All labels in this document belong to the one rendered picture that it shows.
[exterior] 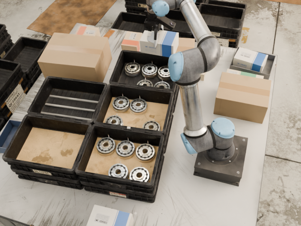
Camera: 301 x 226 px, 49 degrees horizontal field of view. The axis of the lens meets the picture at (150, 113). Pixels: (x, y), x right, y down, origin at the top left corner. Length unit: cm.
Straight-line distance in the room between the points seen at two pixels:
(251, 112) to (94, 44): 112
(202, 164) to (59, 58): 116
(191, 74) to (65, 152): 85
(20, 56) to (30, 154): 149
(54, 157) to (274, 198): 163
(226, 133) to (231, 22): 167
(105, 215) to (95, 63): 97
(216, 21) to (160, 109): 140
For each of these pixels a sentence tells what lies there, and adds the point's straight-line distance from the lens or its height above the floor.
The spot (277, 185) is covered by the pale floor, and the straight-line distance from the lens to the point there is 273.
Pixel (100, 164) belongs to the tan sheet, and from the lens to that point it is 180.
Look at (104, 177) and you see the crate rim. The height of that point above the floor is 93.
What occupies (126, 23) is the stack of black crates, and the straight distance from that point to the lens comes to 350.
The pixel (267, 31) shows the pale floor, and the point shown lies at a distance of 390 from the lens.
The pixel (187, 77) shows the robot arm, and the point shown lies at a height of 134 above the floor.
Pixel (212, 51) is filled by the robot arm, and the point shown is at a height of 141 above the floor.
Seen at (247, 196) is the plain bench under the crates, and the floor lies 70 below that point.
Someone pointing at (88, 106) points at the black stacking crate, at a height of 83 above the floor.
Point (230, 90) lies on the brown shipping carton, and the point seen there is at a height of 86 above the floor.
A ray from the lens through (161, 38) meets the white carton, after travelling 193.
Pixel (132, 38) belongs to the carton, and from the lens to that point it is 252.
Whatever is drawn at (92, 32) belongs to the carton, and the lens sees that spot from 263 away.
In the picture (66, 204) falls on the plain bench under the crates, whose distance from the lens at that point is 189.
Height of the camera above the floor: 237
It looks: 52 degrees down
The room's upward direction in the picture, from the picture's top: 5 degrees counter-clockwise
